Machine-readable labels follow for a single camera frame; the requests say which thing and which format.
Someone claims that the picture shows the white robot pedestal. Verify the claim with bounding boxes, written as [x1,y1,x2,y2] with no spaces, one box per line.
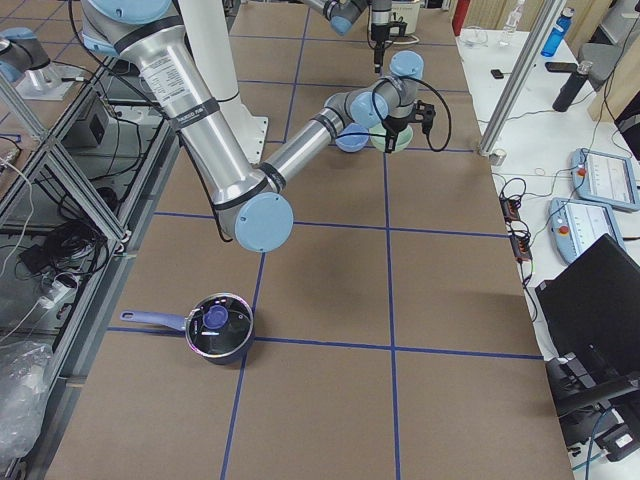
[178,0,269,164]

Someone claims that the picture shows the blue bowl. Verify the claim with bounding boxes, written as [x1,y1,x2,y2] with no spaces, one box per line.
[335,123,369,153]

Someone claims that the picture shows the black thermos bottle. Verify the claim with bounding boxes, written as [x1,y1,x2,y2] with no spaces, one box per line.
[552,60,593,112]

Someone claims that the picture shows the blue teach pendant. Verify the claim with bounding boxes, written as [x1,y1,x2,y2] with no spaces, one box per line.
[549,197,625,264]
[570,148,639,212]

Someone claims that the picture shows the orange black usb hub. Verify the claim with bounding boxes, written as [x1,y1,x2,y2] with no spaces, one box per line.
[499,196,533,263]

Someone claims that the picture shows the near blue teach pendant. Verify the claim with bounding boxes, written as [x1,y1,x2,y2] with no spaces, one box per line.
[549,197,625,264]

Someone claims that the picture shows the red fire extinguisher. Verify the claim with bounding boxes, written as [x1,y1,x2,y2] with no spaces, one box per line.
[452,0,471,37]

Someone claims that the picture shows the aluminium frame post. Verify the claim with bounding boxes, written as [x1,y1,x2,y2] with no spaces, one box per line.
[478,0,566,166]

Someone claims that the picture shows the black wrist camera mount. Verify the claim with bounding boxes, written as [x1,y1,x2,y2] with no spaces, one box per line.
[412,100,436,136]
[389,18,407,38]

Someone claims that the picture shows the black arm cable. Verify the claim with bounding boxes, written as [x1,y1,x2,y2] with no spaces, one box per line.
[369,75,455,153]

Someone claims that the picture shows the black smartphone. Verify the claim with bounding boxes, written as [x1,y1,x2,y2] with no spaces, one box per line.
[545,62,578,73]

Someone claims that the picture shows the clear plastic bottle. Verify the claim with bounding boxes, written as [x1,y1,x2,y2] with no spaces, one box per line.
[498,0,526,47]

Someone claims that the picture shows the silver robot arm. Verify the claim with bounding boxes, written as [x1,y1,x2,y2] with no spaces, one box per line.
[302,0,392,73]
[81,1,424,252]

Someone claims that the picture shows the crumpled clear plastic bag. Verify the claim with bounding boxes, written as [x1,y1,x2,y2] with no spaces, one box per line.
[1,341,53,464]

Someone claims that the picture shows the blue water bottle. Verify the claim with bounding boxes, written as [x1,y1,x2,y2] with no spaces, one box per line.
[541,7,575,58]

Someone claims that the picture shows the black laptop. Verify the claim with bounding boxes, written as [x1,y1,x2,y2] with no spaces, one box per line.
[535,234,639,374]

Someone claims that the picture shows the dark blue saucepan with lid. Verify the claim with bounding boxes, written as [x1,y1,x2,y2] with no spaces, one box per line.
[120,293,255,365]

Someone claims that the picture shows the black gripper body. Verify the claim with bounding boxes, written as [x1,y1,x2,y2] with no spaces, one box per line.
[370,23,390,48]
[383,114,412,134]

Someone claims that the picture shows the green bowl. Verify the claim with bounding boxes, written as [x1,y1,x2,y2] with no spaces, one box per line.
[369,124,414,153]

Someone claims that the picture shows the far blue teach pendant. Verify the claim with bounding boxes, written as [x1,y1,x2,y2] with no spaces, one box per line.
[570,148,639,212]

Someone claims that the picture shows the white toaster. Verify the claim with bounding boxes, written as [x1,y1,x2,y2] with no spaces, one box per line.
[391,0,422,36]

